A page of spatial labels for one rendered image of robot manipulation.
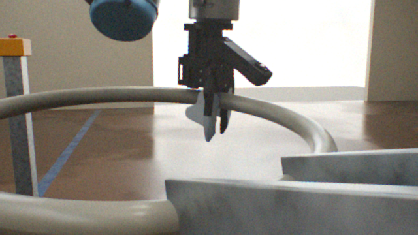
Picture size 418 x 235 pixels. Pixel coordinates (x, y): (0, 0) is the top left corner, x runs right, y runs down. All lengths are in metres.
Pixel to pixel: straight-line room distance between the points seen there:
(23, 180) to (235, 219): 1.80
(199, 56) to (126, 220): 0.45
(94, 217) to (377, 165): 0.19
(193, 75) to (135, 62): 6.11
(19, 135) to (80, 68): 4.99
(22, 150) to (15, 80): 0.33
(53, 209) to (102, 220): 0.03
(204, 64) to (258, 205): 0.48
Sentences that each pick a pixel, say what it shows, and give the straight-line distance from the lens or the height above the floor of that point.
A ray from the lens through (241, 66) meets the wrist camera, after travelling 0.61.
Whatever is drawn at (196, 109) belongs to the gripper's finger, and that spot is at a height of 0.91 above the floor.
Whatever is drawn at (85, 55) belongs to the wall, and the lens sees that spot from 6.81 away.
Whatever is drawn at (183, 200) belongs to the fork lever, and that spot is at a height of 0.92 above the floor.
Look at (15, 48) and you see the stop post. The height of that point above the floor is 1.03.
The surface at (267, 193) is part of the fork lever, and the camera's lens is 0.16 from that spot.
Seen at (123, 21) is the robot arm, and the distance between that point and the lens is 0.54.
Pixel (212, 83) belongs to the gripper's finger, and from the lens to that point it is 0.62.
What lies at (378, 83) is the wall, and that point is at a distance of 8.34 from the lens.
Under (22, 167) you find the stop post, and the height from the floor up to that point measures 0.47.
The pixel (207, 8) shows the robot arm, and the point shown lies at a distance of 0.62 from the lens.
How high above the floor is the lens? 1.02
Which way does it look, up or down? 10 degrees down
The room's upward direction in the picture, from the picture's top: straight up
